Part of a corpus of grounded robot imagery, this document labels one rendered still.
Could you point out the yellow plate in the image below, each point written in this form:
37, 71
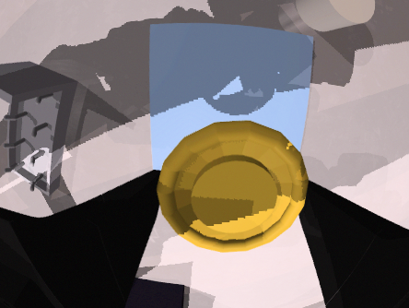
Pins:
232, 186

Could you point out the white dish rack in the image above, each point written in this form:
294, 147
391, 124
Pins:
40, 103

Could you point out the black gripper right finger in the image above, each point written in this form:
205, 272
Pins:
361, 259

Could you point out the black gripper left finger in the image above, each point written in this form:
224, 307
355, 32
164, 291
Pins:
85, 256

